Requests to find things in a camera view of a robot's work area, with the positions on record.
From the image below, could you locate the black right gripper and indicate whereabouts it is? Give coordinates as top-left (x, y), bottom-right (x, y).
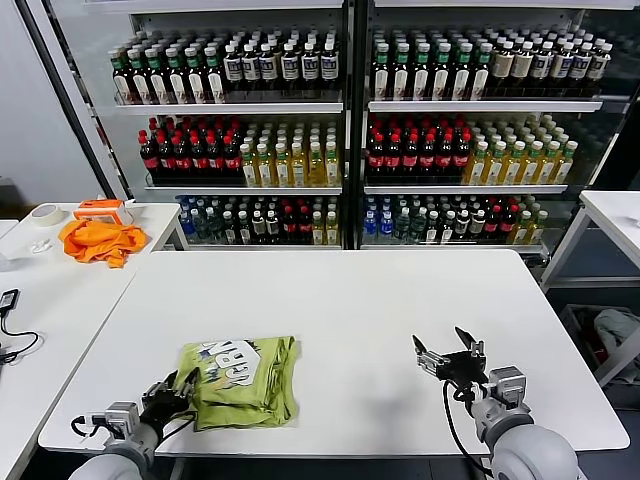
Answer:
top-left (411, 325), bottom-right (491, 390)

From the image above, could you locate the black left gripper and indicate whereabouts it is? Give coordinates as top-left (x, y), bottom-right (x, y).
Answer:
top-left (141, 366), bottom-right (202, 429)

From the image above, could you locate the light green T-shirt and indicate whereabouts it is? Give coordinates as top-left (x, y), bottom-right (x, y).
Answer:
top-left (177, 335), bottom-right (303, 432)

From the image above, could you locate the grey plastic crate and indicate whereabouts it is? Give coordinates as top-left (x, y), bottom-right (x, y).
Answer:
top-left (558, 302), bottom-right (640, 387)

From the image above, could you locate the red-cap cola bottle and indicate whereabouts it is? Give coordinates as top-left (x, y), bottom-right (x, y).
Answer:
top-left (283, 204), bottom-right (300, 245)
top-left (502, 204), bottom-right (519, 244)
top-left (453, 132), bottom-right (473, 182)
top-left (298, 204), bottom-right (314, 245)
top-left (224, 133), bottom-right (243, 182)
top-left (138, 129), bottom-right (158, 182)
top-left (385, 132), bottom-right (403, 182)
top-left (436, 132), bottom-right (455, 182)
top-left (173, 131), bottom-right (192, 182)
top-left (367, 132), bottom-right (386, 182)
top-left (208, 133), bottom-right (226, 182)
top-left (156, 130), bottom-right (175, 182)
top-left (191, 132), bottom-right (209, 182)
top-left (487, 204), bottom-right (503, 244)
top-left (402, 132), bottom-right (420, 182)
top-left (419, 132), bottom-right (438, 182)

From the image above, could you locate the white side table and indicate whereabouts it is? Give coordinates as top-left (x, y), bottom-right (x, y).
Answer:
top-left (540, 189), bottom-right (640, 387)
top-left (0, 264), bottom-right (140, 480)
top-left (0, 201), bottom-right (190, 274)

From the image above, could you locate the crumpled orange cloth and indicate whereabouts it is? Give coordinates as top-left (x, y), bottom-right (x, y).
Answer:
top-left (58, 218), bottom-right (150, 270)

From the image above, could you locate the white shelf board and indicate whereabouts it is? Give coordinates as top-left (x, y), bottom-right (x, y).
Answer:
top-left (114, 101), bottom-right (346, 118)
top-left (364, 183), bottom-right (570, 196)
top-left (367, 99), bottom-right (605, 114)
top-left (144, 185), bottom-right (344, 197)

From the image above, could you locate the grey crumpled cloth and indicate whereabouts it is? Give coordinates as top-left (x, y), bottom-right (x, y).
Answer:
top-left (593, 308), bottom-right (640, 354)

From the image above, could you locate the orange and white box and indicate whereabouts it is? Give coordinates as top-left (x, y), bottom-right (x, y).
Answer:
top-left (73, 198), bottom-right (136, 226)

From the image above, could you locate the beige masking tape roll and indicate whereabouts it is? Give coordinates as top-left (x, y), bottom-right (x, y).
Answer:
top-left (30, 202), bottom-right (66, 229)

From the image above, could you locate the green-cap dark bottle white label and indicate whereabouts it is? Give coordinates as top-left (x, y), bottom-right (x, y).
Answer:
top-left (164, 46), bottom-right (185, 105)
top-left (144, 46), bottom-right (166, 105)
top-left (110, 47), bottom-right (130, 105)
top-left (183, 45), bottom-right (205, 105)
top-left (473, 42), bottom-right (494, 101)
top-left (127, 47), bottom-right (148, 105)
top-left (393, 42), bottom-right (413, 101)
top-left (374, 42), bottom-right (393, 101)
top-left (414, 42), bottom-right (433, 101)
top-left (203, 45), bottom-right (226, 105)
top-left (455, 42), bottom-right (475, 101)
top-left (434, 42), bottom-right (454, 101)

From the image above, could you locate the dark bottle blue label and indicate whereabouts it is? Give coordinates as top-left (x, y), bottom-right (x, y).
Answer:
top-left (241, 43), bottom-right (261, 94)
top-left (319, 42), bottom-right (339, 94)
top-left (531, 41), bottom-right (555, 94)
top-left (587, 42), bottom-right (614, 94)
top-left (260, 43), bottom-right (280, 94)
top-left (300, 42), bottom-right (320, 94)
top-left (223, 43), bottom-right (243, 94)
top-left (570, 42), bottom-right (595, 94)
top-left (551, 41), bottom-right (576, 94)
top-left (280, 42), bottom-right (300, 94)

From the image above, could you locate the white bottle shelf unit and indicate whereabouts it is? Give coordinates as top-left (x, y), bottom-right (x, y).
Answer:
top-left (357, 0), bottom-right (631, 256)
top-left (107, 0), bottom-right (351, 251)

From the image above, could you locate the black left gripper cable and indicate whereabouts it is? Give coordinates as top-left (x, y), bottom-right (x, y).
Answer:
top-left (157, 409), bottom-right (199, 444)

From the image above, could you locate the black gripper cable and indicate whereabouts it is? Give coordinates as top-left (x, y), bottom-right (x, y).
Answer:
top-left (157, 409), bottom-right (199, 444)
top-left (441, 379), bottom-right (494, 476)

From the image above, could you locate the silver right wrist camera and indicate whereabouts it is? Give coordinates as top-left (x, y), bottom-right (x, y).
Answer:
top-left (485, 365), bottom-right (528, 407)

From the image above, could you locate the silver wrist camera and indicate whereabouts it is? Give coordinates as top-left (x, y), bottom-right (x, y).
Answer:
top-left (485, 365), bottom-right (528, 407)
top-left (102, 400), bottom-right (142, 437)

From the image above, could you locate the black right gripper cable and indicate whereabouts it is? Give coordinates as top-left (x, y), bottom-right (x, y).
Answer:
top-left (441, 379), bottom-right (494, 476)

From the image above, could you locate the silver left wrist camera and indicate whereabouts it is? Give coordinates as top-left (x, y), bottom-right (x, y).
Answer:
top-left (102, 400), bottom-right (142, 437)

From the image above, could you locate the black left camera cable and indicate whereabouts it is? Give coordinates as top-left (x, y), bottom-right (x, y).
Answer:
top-left (70, 413), bottom-right (109, 437)

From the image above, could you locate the thin black device cable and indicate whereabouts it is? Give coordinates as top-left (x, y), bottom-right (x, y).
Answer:
top-left (0, 307), bottom-right (41, 364)

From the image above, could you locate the black shelf post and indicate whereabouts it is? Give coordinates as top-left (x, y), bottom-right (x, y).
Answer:
top-left (343, 0), bottom-right (370, 250)

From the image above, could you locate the slanted black frame pole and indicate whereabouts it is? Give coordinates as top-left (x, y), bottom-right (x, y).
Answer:
top-left (13, 0), bottom-right (132, 202)

